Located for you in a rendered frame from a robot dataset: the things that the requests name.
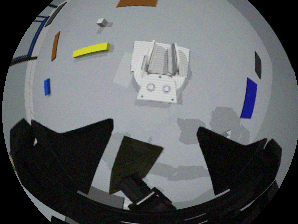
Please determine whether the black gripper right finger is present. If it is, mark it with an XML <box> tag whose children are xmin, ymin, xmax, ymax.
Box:
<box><xmin>197</xmin><ymin>127</ymin><xmax>267</xmax><ymax>196</ymax></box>

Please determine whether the orange flat bar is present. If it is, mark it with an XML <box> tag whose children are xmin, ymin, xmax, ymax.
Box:
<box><xmin>51</xmin><ymin>31</ymin><xmax>60</xmax><ymax>60</ymax></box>

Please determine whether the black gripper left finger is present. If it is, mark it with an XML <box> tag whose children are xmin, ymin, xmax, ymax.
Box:
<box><xmin>31</xmin><ymin>119</ymin><xmax>114</xmax><ymax>194</ymax></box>

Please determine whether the yellow flat bar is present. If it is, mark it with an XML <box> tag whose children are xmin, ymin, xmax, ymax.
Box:
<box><xmin>72</xmin><ymin>43</ymin><xmax>110</xmax><ymax>59</ymax></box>

